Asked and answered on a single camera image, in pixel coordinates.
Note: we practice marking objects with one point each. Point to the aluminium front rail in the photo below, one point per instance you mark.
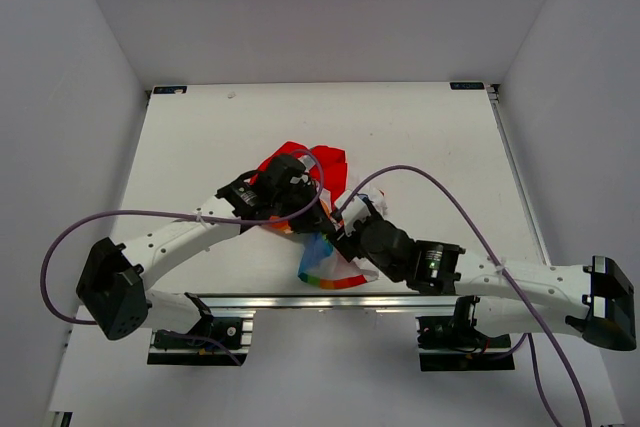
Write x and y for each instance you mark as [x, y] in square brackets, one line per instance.
[256, 302]

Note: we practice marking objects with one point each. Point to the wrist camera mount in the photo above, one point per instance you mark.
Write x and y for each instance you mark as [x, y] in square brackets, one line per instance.
[305, 178]
[347, 214]

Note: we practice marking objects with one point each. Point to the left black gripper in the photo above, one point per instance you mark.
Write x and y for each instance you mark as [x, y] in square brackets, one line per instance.
[314, 221]

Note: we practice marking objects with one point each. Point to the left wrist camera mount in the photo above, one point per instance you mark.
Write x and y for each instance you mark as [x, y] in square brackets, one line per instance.
[305, 178]

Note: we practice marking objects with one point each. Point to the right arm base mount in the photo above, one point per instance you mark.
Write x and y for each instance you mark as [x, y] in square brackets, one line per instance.
[451, 343]

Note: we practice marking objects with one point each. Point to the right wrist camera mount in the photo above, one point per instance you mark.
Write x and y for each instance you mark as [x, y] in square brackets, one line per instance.
[347, 214]

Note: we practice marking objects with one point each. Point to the colourful children's zip jacket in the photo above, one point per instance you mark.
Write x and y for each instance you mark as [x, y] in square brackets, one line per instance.
[321, 265]

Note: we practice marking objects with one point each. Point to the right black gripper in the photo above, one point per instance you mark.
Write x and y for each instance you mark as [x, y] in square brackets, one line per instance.
[347, 243]

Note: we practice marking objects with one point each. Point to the right blue corner label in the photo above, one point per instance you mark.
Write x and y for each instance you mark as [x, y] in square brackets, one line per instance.
[465, 86]

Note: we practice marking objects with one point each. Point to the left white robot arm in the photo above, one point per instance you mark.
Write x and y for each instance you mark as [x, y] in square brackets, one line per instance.
[117, 283]

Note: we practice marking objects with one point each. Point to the blue corner label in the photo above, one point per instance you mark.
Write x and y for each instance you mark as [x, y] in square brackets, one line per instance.
[465, 86]
[169, 90]

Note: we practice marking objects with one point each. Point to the left blue corner label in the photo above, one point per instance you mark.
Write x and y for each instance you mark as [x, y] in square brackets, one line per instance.
[169, 90]

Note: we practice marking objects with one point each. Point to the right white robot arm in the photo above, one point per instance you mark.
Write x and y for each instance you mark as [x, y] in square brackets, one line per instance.
[594, 302]

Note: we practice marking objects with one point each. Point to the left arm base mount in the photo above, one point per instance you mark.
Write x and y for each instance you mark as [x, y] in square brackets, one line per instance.
[213, 340]

